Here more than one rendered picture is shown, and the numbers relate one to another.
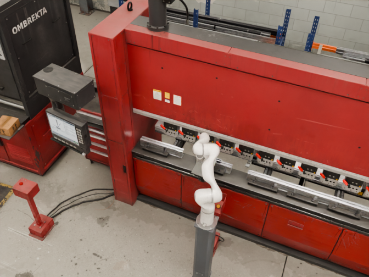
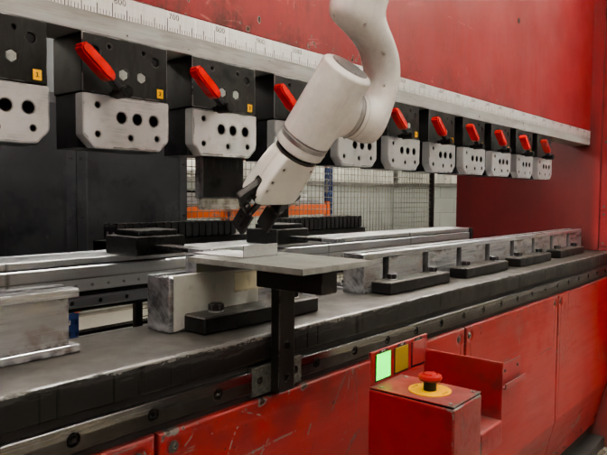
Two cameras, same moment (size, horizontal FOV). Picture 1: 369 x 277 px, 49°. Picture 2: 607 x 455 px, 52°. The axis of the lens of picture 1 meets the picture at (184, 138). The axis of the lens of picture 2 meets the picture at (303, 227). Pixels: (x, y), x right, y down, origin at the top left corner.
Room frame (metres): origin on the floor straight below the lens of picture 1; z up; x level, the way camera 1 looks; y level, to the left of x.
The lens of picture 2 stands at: (2.41, 0.78, 1.11)
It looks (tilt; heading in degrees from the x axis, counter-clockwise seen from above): 3 degrees down; 288
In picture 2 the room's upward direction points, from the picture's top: straight up
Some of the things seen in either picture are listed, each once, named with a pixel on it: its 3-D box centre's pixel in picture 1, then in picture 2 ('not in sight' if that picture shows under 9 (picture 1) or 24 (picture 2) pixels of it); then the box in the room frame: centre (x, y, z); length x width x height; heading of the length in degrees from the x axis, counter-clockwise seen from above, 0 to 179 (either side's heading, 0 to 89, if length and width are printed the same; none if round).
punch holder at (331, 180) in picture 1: (330, 175); (489, 151); (2.47, -1.35, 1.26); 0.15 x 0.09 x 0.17; 68
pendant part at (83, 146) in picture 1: (70, 129); not in sight; (2.83, 1.09, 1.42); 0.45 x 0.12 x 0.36; 60
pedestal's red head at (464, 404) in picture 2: (213, 202); (437, 399); (2.52, -0.32, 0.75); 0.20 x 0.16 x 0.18; 69
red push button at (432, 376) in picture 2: not in sight; (430, 383); (2.53, -0.27, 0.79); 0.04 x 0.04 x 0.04
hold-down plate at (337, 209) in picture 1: (344, 212); (528, 258); (2.33, -1.54, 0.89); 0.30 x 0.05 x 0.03; 68
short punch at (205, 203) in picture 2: not in sight; (219, 183); (2.92, -0.26, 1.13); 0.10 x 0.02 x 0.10; 68
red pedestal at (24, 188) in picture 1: (33, 208); not in sight; (2.64, 1.63, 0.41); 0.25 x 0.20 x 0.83; 158
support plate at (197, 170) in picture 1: (203, 166); (278, 261); (2.78, -0.21, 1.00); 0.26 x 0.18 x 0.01; 158
